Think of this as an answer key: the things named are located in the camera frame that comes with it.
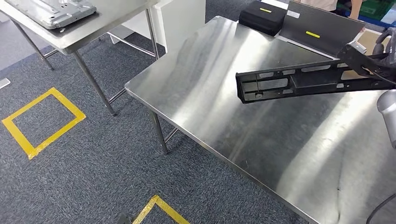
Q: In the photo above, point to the black box with yellow label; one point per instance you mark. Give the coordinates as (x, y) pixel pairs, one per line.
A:
(263, 21)

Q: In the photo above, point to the white cabinet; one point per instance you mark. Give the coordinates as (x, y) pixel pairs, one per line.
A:
(182, 21)

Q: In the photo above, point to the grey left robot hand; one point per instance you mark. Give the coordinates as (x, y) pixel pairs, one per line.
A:
(125, 219)

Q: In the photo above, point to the stainless steel table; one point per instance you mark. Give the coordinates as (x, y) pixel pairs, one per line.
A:
(92, 21)

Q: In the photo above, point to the grey metal plate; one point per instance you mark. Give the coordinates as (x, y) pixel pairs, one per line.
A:
(52, 12)

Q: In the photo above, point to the silver floor outlet plate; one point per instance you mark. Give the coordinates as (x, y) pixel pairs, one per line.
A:
(4, 83)

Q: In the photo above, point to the stainless steel workbench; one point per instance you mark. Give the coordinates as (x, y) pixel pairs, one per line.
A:
(247, 130)

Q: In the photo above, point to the long black plastic part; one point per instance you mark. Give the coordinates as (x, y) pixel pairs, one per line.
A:
(309, 82)

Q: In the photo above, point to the grey panel with yellow label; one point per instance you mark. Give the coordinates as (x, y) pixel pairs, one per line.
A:
(321, 28)

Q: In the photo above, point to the green plastic crate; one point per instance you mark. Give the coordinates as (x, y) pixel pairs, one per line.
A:
(374, 9)

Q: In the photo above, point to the yellow floor tape square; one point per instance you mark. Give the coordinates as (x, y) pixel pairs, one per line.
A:
(18, 136)
(164, 207)

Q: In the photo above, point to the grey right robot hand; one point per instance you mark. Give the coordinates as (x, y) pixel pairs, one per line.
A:
(388, 61)

